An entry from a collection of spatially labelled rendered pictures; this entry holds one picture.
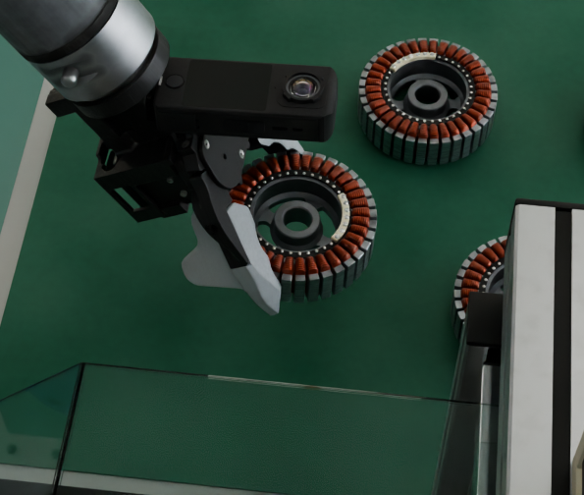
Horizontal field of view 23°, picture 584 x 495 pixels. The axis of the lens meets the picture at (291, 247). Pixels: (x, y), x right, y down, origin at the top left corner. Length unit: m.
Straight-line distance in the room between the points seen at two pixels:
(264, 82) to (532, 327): 0.32
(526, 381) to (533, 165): 0.55
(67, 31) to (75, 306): 0.30
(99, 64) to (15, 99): 1.36
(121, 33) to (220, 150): 0.12
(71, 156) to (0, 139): 1.00
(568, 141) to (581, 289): 0.53
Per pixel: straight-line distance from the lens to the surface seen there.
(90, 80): 0.87
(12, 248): 1.13
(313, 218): 1.01
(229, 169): 0.94
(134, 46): 0.87
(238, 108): 0.89
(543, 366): 0.64
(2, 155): 2.15
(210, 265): 0.97
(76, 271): 1.11
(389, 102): 1.15
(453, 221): 1.13
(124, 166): 0.94
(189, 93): 0.90
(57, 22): 0.84
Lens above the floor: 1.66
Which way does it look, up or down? 56 degrees down
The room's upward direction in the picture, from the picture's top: straight up
